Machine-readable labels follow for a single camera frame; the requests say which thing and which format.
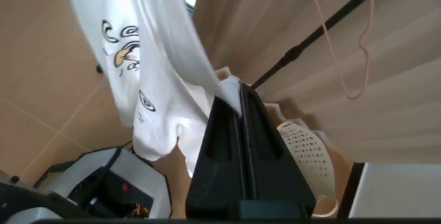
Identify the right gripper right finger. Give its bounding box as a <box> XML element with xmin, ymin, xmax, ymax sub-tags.
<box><xmin>239</xmin><ymin>82</ymin><xmax>317</xmax><ymax>218</ymax></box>

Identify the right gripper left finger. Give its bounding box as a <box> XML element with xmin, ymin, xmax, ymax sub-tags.
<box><xmin>185</xmin><ymin>95</ymin><xmax>250</xmax><ymax>218</ymax></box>

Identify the white printed t-shirt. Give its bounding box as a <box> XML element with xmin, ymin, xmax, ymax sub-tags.
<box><xmin>65</xmin><ymin>0</ymin><xmax>243</xmax><ymax>179</ymax></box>

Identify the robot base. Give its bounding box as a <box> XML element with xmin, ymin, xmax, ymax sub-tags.
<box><xmin>0</xmin><ymin>145</ymin><xmax>174</xmax><ymax>224</ymax></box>

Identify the white laundry basket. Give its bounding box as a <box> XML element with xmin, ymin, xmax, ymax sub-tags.
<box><xmin>276</xmin><ymin>120</ymin><xmax>340</xmax><ymax>219</ymax></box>

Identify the black clothes rack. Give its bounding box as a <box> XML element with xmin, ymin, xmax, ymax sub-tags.
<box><xmin>251</xmin><ymin>0</ymin><xmax>398</xmax><ymax>90</ymax></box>

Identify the pink clothes hanger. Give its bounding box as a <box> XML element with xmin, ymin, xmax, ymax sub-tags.
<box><xmin>305</xmin><ymin>0</ymin><xmax>377</xmax><ymax>101</ymax></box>

